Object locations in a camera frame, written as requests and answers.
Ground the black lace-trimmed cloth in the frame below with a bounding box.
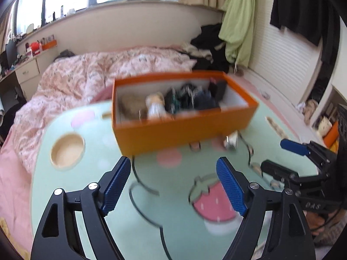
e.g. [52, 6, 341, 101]
[194, 91, 221, 110]

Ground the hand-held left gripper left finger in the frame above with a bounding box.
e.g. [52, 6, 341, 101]
[30, 156, 132, 260]

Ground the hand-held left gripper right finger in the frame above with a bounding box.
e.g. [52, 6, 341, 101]
[216, 156, 316, 260]

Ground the black and red case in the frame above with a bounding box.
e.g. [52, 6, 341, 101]
[209, 79, 228, 101]

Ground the pile of black clothes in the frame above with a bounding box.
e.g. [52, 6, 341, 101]
[190, 23, 231, 73]

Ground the white fur pompom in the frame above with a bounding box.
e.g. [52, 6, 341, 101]
[146, 101, 167, 120]

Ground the small silver round tin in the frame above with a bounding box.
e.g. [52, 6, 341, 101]
[224, 131, 239, 150]

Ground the orange cardboard box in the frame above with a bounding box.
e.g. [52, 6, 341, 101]
[112, 70, 259, 156]

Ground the green cartoon print desktop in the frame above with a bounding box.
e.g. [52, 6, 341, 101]
[31, 97, 326, 260]

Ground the beige fur pompom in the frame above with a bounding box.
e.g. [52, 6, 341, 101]
[119, 93, 148, 121]

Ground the black hanging garment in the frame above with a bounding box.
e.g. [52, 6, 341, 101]
[270, 0, 342, 46]

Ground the beige cloth heap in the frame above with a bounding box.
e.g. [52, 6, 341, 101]
[302, 99, 319, 125]

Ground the person's right hand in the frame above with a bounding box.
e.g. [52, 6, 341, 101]
[308, 213, 330, 229]

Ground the pink floral blanket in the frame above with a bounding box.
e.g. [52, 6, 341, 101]
[0, 46, 198, 174]

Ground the light green hanging garment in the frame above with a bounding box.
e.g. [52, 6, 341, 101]
[218, 0, 261, 68]

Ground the black monitor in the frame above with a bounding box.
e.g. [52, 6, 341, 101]
[5, 43, 18, 68]

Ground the white drawer cabinet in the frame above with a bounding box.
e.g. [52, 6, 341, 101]
[15, 47, 59, 98]

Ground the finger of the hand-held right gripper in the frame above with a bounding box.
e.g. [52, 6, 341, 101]
[280, 139, 337, 169]
[260, 160, 299, 185]

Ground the green toy car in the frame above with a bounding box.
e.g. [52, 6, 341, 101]
[164, 87, 196, 114]

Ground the white patterned mug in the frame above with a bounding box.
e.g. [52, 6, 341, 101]
[317, 115, 332, 137]

